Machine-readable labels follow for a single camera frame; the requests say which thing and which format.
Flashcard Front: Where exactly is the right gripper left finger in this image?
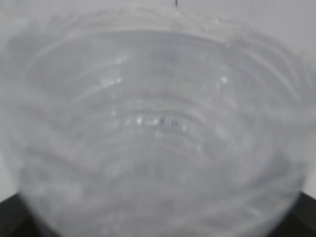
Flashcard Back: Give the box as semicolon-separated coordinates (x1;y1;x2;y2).
0;194;53;237

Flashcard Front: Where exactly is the clear plastic water bottle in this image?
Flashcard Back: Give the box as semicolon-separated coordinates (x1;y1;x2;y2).
0;8;316;237

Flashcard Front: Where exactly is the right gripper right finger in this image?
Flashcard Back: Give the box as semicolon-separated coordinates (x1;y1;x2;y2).
281;193;316;237

